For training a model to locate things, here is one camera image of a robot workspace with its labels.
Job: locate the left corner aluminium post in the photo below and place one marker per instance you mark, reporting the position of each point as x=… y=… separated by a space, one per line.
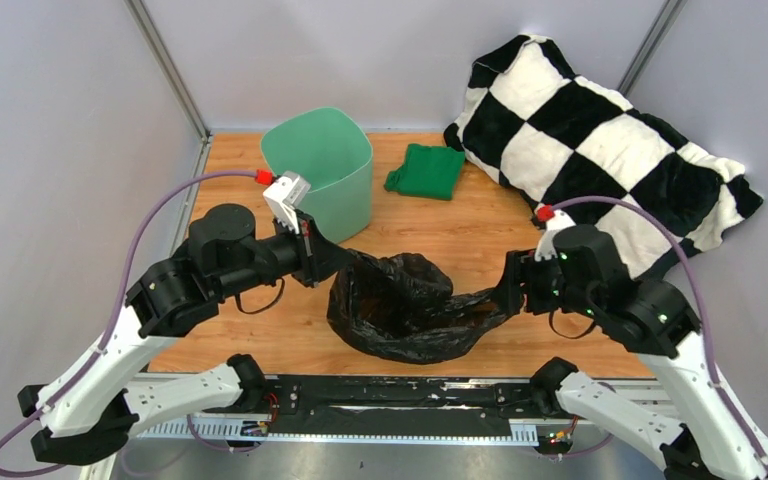
x=153 y=37

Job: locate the right corner aluminium post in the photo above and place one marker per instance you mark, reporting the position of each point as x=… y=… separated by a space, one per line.
x=663 y=21

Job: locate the black plastic trash bag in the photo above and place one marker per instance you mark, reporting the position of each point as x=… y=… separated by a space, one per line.
x=403 y=308

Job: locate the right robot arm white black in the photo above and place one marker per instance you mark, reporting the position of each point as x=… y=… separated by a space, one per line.
x=578 y=269

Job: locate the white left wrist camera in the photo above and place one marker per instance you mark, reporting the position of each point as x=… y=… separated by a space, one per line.
x=283 y=197

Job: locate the corner aluminium post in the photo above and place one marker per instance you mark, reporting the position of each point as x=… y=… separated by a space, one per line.
x=663 y=21
x=153 y=37

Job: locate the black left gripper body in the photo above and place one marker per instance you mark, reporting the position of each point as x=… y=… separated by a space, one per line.
x=286 y=257

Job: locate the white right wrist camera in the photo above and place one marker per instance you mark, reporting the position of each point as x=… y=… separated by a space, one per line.
x=555 y=221

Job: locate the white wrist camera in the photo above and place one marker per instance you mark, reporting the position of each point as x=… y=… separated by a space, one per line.
x=555 y=221
x=283 y=197

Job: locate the folded green cloth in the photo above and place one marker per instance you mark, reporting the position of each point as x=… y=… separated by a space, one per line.
x=427 y=172

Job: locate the green plastic trash bin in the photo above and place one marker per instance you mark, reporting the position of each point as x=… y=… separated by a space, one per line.
x=333 y=154

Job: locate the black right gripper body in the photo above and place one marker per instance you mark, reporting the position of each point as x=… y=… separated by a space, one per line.
x=544 y=282

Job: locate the aluminium frame rail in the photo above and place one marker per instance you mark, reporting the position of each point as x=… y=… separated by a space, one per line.
x=233 y=431

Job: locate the black white checkered pillow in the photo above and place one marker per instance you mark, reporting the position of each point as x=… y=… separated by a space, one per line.
x=534 y=125

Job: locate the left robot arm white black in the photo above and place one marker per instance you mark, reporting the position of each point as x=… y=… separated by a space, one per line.
x=220 y=259

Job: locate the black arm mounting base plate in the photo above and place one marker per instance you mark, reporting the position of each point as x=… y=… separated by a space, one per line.
x=403 y=406

